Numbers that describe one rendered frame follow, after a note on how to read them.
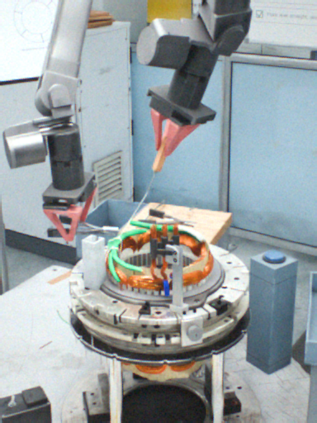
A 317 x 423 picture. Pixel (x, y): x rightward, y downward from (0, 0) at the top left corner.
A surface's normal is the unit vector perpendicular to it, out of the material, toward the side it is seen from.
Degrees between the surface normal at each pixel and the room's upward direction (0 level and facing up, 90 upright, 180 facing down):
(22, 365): 0
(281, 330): 90
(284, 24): 90
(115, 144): 88
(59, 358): 0
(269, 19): 90
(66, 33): 65
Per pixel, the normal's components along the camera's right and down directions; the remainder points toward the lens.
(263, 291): -0.79, 0.24
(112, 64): 0.85, 0.18
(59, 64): 0.28, -0.03
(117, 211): -0.36, 0.35
